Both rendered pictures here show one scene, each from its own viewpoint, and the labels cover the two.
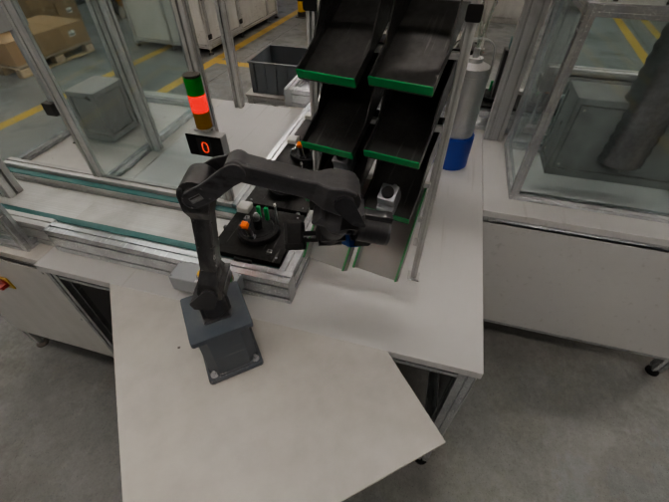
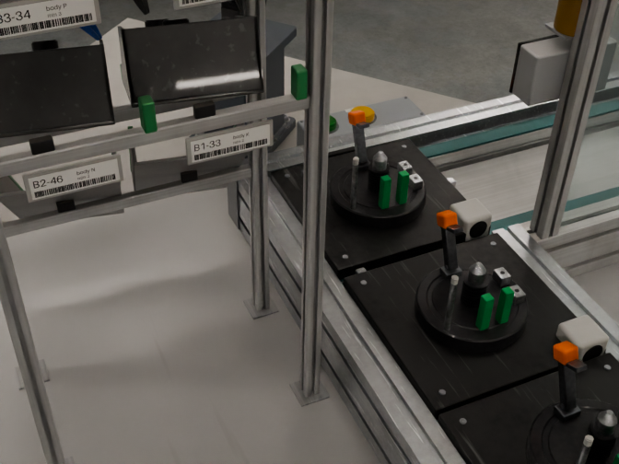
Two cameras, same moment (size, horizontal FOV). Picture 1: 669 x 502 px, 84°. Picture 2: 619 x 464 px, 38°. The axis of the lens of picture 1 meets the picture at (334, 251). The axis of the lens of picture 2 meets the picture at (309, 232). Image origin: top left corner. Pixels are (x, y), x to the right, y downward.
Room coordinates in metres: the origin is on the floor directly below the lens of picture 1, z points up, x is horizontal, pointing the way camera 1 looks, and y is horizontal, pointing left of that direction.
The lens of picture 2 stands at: (1.64, -0.49, 1.76)
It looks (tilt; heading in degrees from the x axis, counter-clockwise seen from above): 40 degrees down; 139
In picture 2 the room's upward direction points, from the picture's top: 1 degrees clockwise
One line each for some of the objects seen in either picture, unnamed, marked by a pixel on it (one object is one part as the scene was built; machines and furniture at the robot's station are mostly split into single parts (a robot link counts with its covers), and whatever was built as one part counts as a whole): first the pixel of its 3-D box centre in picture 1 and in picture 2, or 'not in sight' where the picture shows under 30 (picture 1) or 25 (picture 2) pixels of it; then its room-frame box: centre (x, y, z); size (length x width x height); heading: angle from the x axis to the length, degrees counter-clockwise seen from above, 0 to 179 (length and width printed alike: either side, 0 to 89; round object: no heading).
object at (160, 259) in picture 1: (165, 258); (475, 135); (0.85, 0.56, 0.91); 0.89 x 0.06 x 0.11; 74
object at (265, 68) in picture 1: (296, 71); not in sight; (3.06, 0.30, 0.73); 0.62 x 0.42 x 0.23; 74
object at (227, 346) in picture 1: (223, 333); (241, 87); (0.53, 0.29, 0.96); 0.15 x 0.15 x 0.20; 25
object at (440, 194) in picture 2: (259, 233); (376, 203); (0.92, 0.25, 0.96); 0.24 x 0.24 x 0.02; 74
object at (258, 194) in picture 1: (285, 178); (474, 287); (1.17, 0.18, 1.01); 0.24 x 0.24 x 0.13; 74
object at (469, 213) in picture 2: (245, 208); (469, 220); (1.04, 0.32, 0.97); 0.05 x 0.05 x 0.04; 74
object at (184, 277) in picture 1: (207, 281); (361, 132); (0.73, 0.39, 0.93); 0.21 x 0.07 x 0.06; 74
